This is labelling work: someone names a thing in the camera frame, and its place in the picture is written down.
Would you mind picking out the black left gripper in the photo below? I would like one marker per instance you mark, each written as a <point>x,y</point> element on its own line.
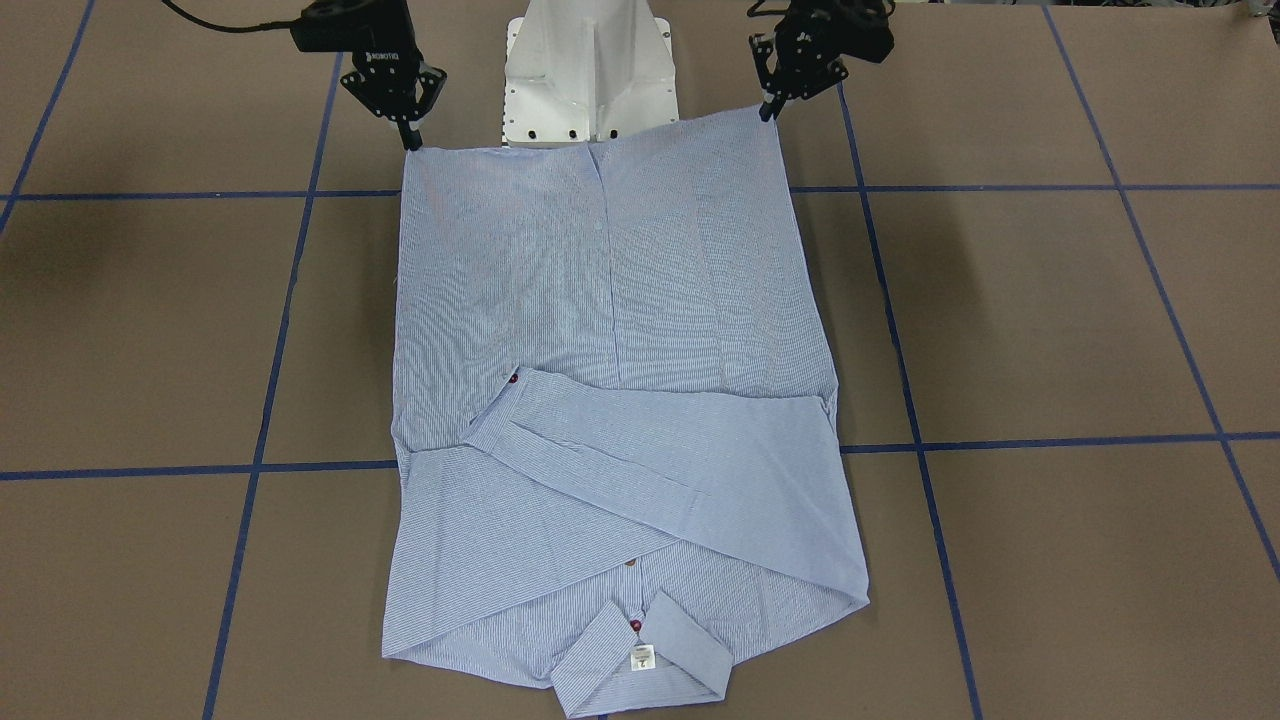
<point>822,42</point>

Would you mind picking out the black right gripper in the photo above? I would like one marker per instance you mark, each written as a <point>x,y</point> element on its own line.
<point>382,62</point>

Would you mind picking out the light blue striped shirt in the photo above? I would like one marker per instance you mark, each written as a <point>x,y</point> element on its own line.
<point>615,415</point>

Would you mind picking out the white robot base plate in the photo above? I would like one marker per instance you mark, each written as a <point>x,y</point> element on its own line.
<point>586,72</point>

